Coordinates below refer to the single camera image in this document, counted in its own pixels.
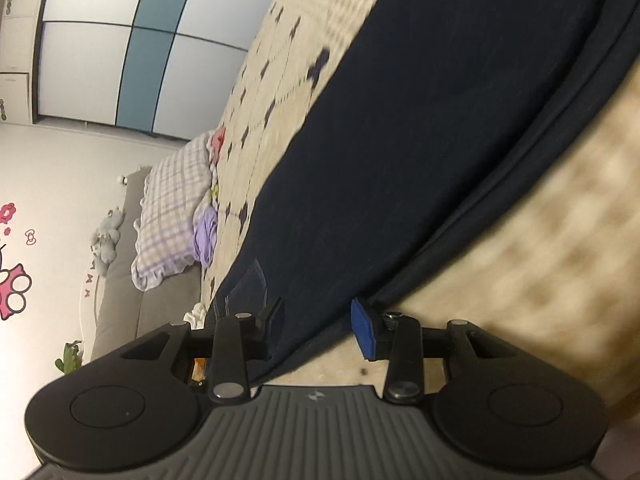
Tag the dark blue denim pants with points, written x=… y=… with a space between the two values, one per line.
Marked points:
x=425 y=135

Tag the beige bear-print blanket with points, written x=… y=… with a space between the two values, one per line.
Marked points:
x=575 y=240

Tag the pink flower wall sticker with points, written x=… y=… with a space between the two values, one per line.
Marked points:
x=7 y=214

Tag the white cloth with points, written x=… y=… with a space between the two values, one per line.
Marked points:
x=194 y=315

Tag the white cabinet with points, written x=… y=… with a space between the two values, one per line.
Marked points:
x=20 y=35

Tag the large pink cartoon wall sticker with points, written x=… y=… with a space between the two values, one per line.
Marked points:
x=12 y=290

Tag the green toy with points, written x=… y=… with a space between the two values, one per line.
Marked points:
x=69 y=357

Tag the pink bow wall sticker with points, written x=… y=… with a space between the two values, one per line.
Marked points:
x=32 y=237

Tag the grey headboard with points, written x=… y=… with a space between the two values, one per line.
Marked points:
x=120 y=310

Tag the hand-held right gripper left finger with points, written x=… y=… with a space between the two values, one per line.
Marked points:
x=274 y=322

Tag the light purple cloth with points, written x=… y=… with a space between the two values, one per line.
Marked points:
x=205 y=235

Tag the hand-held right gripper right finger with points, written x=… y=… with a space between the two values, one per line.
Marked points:
x=364 y=327

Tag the pink cloth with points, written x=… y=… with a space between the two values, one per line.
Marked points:
x=218 y=142

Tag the small yellow-green item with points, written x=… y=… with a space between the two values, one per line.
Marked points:
x=215 y=191

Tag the purple plaid pillow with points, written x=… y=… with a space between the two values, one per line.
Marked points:
x=170 y=210

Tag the white and teal wardrobe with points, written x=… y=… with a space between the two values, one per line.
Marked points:
x=140 y=45

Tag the grey plush toy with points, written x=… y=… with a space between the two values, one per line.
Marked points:
x=107 y=240

